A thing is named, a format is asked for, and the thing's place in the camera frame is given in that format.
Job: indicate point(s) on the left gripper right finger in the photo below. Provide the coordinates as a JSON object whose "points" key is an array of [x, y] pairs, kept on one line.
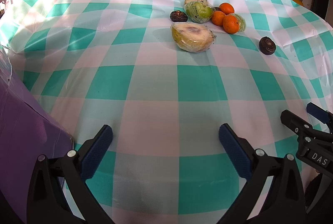
{"points": [[284, 203]]}

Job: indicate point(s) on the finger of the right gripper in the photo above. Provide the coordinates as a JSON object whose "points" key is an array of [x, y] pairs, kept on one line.
{"points": [[320, 114], [302, 128]]}

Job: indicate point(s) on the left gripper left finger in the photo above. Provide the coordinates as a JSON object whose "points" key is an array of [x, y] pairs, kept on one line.
{"points": [[46, 202]]}

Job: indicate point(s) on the green fruit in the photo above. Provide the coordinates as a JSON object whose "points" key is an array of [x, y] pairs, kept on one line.
{"points": [[241, 21]]}

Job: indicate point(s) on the orange tangerine front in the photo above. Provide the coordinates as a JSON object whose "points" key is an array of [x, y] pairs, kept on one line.
{"points": [[230, 24]]}

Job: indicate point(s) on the orange tangerine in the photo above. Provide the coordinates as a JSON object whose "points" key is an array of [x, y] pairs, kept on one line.
{"points": [[217, 18], [226, 8], [230, 24]]}

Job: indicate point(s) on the large pear half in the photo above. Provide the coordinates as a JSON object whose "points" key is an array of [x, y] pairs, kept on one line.
{"points": [[192, 37]]}

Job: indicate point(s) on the green kiwi half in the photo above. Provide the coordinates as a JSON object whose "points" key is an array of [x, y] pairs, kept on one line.
{"points": [[198, 11]]}

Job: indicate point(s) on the orange tangerine back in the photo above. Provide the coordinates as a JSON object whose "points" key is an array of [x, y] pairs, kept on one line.
{"points": [[226, 8]]}

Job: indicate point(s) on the small pear half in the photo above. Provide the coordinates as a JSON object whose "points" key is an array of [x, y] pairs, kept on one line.
{"points": [[202, 1]]}

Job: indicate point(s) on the purple cardboard box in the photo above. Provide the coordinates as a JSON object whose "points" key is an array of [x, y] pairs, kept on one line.
{"points": [[27, 131]]}

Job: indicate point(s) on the teal checkered tablecloth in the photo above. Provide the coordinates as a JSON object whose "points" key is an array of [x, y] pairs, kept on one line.
{"points": [[94, 62]]}

